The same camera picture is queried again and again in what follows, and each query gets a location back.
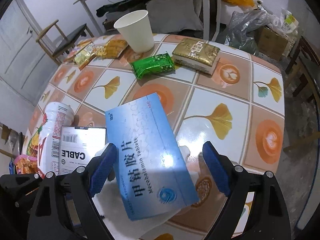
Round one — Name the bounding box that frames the white paper cup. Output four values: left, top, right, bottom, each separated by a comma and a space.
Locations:
114, 9, 155, 53

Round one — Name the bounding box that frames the crumpled clear plastic bag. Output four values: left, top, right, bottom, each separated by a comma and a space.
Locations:
216, 6, 278, 55

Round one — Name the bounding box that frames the white drink bottle red cap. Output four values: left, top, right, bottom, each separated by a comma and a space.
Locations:
37, 102, 75, 177

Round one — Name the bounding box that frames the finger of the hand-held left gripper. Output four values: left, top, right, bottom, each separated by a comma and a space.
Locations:
0, 173, 45, 228

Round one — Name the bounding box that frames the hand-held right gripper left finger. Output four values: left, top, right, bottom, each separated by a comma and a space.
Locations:
26, 142, 118, 240

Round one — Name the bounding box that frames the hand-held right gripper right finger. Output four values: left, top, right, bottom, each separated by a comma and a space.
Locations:
202, 141, 292, 240

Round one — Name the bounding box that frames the white flat cable box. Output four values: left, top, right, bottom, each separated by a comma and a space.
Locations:
60, 126, 107, 177

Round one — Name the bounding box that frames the long grey side table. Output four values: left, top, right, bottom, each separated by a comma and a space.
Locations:
74, 0, 222, 42

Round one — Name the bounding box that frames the grey panelled door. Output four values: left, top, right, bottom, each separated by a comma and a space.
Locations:
0, 0, 54, 103

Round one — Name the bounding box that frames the gold tissue pack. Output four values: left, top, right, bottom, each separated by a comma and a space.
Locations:
172, 38, 221, 75

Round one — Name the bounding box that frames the white paper tissue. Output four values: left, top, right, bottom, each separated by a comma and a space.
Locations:
94, 142, 193, 240

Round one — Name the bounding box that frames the orange small snack packet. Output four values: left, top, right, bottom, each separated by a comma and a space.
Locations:
67, 40, 87, 63

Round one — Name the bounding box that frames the white green printed bag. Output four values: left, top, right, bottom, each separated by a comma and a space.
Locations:
280, 9, 300, 31

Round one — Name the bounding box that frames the grey cushion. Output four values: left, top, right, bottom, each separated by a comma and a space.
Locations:
146, 0, 203, 32

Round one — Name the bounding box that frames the brown cardboard box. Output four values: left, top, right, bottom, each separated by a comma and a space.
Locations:
255, 25, 294, 61

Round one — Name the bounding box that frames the yellow green small snack packet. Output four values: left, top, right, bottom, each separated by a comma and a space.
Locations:
74, 42, 100, 71

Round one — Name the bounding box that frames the pink orange snack bag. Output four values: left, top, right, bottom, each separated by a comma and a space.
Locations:
14, 154, 45, 177

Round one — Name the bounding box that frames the green small foil packet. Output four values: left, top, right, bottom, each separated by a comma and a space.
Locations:
129, 51, 175, 81

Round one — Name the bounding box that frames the wooden chair dark seat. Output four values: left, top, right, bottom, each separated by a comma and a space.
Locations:
36, 19, 95, 65
284, 36, 320, 155

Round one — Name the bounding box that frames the golden brown small snack packet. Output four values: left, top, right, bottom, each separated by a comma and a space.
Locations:
96, 39, 129, 59

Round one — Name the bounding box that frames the blue medicine box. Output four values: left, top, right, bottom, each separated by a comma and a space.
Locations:
105, 92, 200, 222

